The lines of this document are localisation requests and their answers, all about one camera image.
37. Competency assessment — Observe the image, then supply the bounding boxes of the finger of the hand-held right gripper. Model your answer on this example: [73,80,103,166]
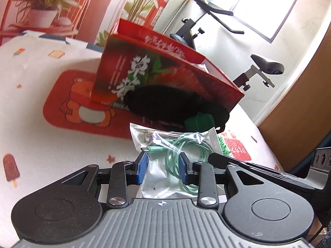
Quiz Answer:
[208,153,314,192]

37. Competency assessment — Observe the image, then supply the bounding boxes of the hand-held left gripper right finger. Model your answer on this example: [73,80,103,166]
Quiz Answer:
[179,152,261,208]

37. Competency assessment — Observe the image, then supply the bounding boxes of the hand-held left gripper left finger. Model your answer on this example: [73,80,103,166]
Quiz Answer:
[61,152,150,207]

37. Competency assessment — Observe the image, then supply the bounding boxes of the bagged green cable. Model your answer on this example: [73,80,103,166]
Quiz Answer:
[129,123,228,200]

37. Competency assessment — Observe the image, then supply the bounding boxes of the red cardboard box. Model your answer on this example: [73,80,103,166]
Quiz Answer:
[91,18,245,124]

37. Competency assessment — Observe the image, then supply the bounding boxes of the small red green mat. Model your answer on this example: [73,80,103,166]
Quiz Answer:
[217,131,253,162]

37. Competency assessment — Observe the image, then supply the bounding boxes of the green cloth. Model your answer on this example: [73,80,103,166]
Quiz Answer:
[184,112,216,133]

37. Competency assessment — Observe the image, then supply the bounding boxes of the wooden board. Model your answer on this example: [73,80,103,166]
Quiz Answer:
[259,40,331,172]

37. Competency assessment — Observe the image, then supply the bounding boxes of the black cloth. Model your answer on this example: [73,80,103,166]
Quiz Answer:
[124,84,230,133]

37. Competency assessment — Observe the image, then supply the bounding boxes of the red bear mat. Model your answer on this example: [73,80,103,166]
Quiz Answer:
[43,69,187,142]

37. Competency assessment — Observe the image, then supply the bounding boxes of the black exercise bike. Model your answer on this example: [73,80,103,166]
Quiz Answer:
[169,0,285,91]

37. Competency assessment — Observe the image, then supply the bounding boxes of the navy geometric patterned cloth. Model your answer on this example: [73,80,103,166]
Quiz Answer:
[21,30,105,52]

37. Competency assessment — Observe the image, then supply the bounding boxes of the metal pole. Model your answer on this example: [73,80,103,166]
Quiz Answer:
[164,0,193,35]

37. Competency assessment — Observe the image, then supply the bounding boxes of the window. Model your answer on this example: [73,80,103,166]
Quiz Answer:
[230,0,307,44]

